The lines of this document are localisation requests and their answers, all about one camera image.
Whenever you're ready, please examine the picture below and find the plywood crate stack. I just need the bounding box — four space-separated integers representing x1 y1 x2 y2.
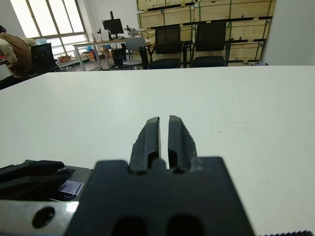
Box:
136 0 276 66

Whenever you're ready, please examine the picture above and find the black microscope stand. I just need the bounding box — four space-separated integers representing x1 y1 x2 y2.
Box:
124 24 137 37

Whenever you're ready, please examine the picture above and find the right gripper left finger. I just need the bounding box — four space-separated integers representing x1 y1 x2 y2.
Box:
127 116 165 176

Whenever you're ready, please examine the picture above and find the person in brown vest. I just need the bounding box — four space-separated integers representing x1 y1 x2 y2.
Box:
0 24 34 82

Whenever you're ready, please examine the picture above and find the black computer monitor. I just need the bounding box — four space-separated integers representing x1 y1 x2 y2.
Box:
102 18 125 40

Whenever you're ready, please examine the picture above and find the black swivel office chair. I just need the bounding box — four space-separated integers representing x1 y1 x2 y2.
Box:
31 42 60 73

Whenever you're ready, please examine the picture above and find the black mesh office chair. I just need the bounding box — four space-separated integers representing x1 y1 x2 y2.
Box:
190 21 231 68
147 26 185 69

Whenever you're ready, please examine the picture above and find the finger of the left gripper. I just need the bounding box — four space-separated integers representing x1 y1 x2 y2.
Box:
0 160 65 184
0 173 67 200

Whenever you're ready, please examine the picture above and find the black box lid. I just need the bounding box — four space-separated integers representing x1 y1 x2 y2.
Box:
23 159 94 203

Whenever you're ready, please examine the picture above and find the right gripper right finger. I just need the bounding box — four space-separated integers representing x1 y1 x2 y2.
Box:
167 114 198 173

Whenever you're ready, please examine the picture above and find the large window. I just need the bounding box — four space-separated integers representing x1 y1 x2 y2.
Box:
9 0 88 42

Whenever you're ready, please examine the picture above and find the wooden top white leg desk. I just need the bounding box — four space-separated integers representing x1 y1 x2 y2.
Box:
72 38 146 72

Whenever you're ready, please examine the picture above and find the black computer tower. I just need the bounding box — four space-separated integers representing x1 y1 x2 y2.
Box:
111 48 127 67

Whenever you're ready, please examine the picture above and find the grey plastic chair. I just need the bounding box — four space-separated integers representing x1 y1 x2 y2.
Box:
122 37 146 70

